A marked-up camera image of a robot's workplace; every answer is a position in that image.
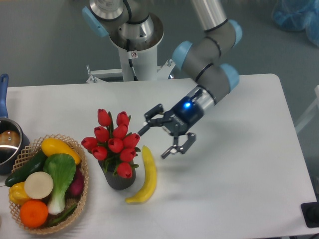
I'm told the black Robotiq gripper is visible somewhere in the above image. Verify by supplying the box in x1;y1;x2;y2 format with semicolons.
138;96;204;159

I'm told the red tulip bouquet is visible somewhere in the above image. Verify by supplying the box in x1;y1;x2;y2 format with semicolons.
81;109;140;179

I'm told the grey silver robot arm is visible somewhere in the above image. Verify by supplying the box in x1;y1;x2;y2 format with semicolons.
82;0;242;158

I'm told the dark grey ribbed vase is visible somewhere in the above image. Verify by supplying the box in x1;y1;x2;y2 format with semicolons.
98;161;136;190

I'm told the yellow plastic banana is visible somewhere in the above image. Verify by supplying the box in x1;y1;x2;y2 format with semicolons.
125;145;157;204

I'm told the purple sweet potato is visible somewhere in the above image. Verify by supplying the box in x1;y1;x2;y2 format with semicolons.
68;168;84;197

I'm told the green bok choy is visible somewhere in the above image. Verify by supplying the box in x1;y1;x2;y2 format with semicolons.
43;153;76;215

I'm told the yellow squash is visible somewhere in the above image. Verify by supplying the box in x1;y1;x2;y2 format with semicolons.
41;138;81;165

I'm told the dark green cucumber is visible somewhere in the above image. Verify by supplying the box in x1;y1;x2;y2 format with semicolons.
5;150;47;187

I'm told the woven wicker basket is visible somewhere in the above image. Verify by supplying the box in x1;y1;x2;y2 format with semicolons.
9;134;89;235

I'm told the green chili pepper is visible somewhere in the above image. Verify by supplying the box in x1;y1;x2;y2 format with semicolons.
47;204;77;227

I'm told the cream round radish slice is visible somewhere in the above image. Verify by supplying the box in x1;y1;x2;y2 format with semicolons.
24;171;53;200

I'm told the blue saucepan with lid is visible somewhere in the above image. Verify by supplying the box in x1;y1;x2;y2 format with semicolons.
0;74;29;175

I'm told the orange fruit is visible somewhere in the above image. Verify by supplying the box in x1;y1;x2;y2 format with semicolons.
19;200;48;228

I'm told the black device at edge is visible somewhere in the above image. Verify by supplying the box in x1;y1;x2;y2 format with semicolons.
301;202;319;228

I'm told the yellow bell pepper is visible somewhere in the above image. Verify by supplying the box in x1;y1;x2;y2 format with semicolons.
9;182;31;206

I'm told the blue plastic bag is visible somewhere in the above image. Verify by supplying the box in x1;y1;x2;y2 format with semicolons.
271;0;319;46

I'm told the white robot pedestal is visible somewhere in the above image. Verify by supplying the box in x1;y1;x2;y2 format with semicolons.
82;8;175;83

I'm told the white metal frame right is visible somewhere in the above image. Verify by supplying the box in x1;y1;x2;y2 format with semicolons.
295;85;319;134

